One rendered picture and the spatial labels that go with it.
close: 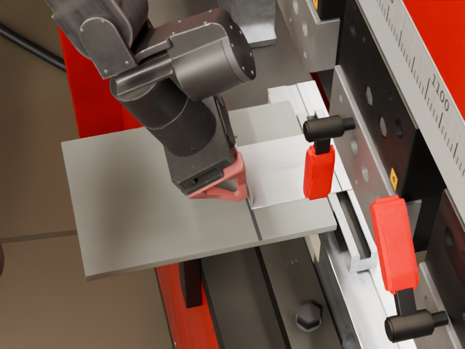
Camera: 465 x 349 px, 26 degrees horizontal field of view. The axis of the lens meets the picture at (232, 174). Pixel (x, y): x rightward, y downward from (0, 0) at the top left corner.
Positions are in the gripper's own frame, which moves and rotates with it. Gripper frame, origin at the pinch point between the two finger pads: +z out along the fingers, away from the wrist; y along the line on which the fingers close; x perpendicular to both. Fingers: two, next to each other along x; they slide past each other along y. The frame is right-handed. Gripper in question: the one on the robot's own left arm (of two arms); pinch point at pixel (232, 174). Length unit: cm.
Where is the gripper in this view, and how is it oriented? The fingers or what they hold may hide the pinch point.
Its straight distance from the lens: 106.6
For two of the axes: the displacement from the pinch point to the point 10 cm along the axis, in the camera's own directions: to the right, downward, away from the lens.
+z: 4.6, 4.7, 7.6
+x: -8.6, 4.5, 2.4
